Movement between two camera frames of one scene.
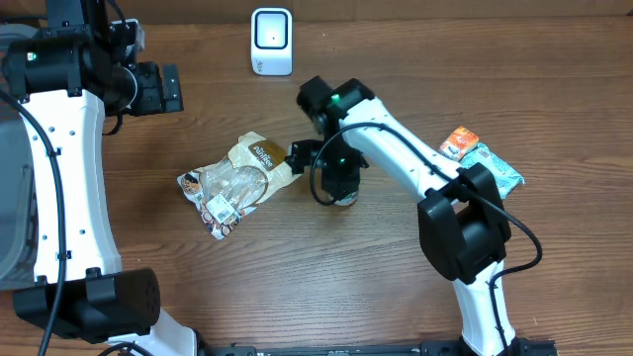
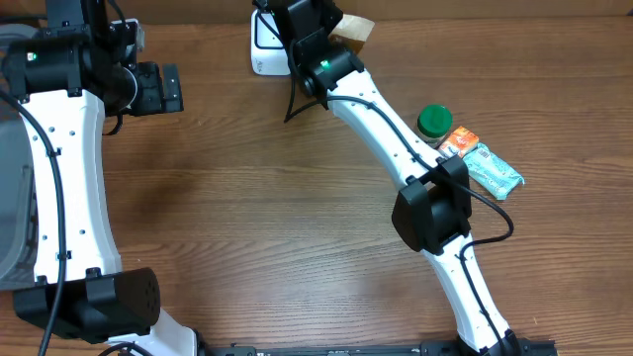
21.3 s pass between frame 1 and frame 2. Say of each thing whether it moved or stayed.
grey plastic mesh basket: stayed
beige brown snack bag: moved
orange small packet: stayed
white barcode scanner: stayed
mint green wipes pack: stayed
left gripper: stayed
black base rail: stayed
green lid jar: moved
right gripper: moved
